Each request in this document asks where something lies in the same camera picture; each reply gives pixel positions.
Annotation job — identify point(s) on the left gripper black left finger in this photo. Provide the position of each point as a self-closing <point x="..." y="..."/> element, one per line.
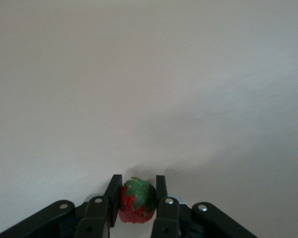
<point x="94" y="215"/>

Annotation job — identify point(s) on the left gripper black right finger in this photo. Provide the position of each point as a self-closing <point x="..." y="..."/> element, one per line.
<point x="169" y="218"/>

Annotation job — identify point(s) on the red strawberry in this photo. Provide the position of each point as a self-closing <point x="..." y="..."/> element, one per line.
<point x="129" y="210"/>

